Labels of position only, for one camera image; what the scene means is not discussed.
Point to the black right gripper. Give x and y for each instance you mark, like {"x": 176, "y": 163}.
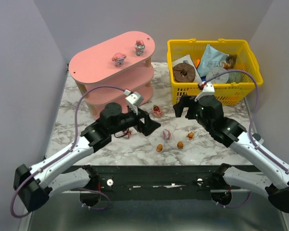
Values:
{"x": 189, "y": 106}

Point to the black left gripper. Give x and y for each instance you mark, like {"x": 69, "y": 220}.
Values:
{"x": 141, "y": 121}

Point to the pink white hooded toy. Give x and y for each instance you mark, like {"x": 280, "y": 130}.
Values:
{"x": 166, "y": 134}

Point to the red white bow toy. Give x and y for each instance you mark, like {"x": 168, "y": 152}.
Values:
{"x": 127, "y": 133}

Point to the pink flower-ring bunny toy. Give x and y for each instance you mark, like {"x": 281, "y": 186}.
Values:
{"x": 139, "y": 47}

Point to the pink wide-eared toy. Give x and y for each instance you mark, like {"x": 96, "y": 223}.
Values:
{"x": 119, "y": 58}

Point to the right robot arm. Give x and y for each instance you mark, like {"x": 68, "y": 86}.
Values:
{"x": 272, "y": 182}

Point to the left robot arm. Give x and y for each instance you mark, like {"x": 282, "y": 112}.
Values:
{"x": 34, "y": 185}

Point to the pink three-tier shelf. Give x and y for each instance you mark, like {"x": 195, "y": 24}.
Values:
{"x": 93, "y": 69}

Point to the strawberry donut toy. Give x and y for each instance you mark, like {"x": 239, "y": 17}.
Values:
{"x": 157, "y": 111}

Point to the orange bear toy left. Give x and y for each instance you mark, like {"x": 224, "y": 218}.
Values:
{"x": 159, "y": 148}

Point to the orange bear toy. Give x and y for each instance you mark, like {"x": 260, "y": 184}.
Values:
{"x": 159, "y": 148}
{"x": 180, "y": 145}
{"x": 190, "y": 135}

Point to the brown round cake pack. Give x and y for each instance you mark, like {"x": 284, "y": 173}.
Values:
{"x": 184, "y": 73}

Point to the orange bear toy right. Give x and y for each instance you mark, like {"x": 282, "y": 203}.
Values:
{"x": 190, "y": 135}

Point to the orange bear toy middle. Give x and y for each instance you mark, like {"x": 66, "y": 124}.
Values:
{"x": 180, "y": 145}

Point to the white flat packet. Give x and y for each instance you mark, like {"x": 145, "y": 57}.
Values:
{"x": 185, "y": 59}

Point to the grey round cake pack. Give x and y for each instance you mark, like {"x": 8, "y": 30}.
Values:
{"x": 214, "y": 71}

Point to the light blue snack bag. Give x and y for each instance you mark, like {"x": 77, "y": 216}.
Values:
{"x": 211, "y": 58}

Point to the yellow plastic basket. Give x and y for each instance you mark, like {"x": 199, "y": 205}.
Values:
{"x": 229, "y": 93}

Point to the green round cake pack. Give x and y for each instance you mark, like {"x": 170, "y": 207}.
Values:
{"x": 235, "y": 77}

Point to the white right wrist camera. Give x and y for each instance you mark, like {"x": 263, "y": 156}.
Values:
{"x": 206, "y": 89}

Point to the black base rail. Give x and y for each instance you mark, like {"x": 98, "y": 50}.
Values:
{"x": 139, "y": 183}

